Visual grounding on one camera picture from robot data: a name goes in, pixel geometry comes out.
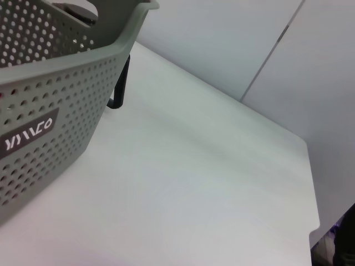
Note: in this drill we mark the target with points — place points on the grey perforated storage bin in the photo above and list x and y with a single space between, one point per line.
55 97

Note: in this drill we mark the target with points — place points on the black cabinet beside table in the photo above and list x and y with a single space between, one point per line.
341 241

